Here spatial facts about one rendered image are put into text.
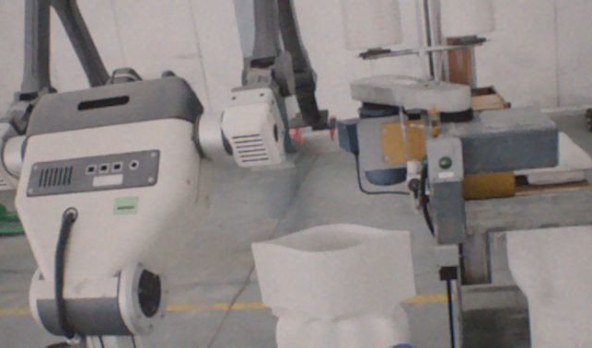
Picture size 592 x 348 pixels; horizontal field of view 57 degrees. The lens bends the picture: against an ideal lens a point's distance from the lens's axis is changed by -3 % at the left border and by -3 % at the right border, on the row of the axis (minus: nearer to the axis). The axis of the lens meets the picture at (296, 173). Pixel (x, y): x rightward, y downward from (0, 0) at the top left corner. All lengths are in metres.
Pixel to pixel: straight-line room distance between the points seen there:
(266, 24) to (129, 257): 0.57
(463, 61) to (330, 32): 4.78
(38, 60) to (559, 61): 5.83
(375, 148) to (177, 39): 5.44
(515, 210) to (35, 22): 1.31
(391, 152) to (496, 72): 4.92
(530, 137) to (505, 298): 0.73
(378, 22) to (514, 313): 1.02
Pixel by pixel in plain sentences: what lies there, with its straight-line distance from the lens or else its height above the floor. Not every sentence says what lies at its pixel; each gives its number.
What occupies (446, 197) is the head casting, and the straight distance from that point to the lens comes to 1.36.
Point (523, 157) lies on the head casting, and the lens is 1.35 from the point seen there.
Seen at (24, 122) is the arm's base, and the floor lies 1.51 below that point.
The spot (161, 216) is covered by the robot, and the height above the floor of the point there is 1.34.
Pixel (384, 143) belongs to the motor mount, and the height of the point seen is 1.24.
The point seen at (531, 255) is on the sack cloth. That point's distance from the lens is 1.62.
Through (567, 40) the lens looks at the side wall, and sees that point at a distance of 6.69.
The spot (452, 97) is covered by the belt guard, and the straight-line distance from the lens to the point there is 1.42.
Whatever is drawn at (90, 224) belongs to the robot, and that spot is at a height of 1.34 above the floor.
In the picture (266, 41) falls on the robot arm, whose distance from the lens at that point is 1.24.
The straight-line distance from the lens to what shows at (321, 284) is 1.54.
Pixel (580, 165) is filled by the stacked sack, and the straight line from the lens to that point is 4.48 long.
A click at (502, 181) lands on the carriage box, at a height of 1.11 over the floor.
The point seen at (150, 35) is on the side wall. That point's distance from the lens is 7.13.
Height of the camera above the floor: 1.65
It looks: 16 degrees down
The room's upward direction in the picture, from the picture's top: 9 degrees counter-clockwise
